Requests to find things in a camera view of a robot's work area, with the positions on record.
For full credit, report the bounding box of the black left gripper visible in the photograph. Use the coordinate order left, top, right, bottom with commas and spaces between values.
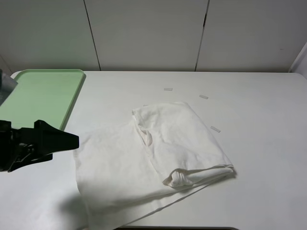
0, 120, 79, 173

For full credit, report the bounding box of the white short sleeve shirt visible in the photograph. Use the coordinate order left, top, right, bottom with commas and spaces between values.
73, 102, 234, 230

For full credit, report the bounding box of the green plastic tray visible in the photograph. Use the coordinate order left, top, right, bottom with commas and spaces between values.
0, 69, 86, 151

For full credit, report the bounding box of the clear tape marker near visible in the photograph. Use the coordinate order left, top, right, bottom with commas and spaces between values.
211, 126, 221, 133

